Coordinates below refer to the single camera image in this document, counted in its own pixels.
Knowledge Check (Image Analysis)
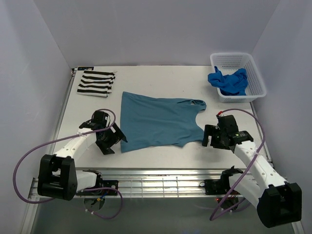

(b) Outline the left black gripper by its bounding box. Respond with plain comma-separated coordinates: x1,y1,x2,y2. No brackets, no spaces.
96,122,126,155

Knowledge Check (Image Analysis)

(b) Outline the light blue tank top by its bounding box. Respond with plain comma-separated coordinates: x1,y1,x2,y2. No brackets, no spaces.
120,92,207,153

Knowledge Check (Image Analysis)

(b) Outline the black white striped tank top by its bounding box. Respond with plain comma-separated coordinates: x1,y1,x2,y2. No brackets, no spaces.
77,70,116,98

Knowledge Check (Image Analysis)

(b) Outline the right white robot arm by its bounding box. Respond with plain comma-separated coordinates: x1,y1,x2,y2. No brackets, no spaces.
202,125,302,228

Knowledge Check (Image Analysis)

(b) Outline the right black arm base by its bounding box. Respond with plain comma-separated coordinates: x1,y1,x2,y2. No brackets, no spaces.
199,179,230,195

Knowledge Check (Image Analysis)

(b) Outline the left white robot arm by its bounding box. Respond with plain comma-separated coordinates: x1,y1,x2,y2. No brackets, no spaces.
37,122,127,200

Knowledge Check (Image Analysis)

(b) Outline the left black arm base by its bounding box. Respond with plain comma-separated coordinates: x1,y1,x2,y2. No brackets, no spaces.
76,180,119,196

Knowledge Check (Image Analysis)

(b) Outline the royal blue tank top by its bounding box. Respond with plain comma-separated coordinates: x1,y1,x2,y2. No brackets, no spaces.
208,66,248,96

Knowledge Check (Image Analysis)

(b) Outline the white plastic basket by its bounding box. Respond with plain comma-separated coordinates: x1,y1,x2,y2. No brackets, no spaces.
208,52,267,103

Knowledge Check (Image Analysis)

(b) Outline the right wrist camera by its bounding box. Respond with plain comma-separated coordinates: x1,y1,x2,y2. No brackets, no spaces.
216,112,239,136

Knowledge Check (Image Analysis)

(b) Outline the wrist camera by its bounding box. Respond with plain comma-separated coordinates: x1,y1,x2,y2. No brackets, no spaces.
216,112,239,136
79,111,110,130

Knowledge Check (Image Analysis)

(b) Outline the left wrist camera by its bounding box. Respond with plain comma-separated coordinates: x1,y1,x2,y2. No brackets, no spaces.
79,111,110,130

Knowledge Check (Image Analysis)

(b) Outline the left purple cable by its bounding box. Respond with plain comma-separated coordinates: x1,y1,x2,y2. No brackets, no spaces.
12,109,124,219

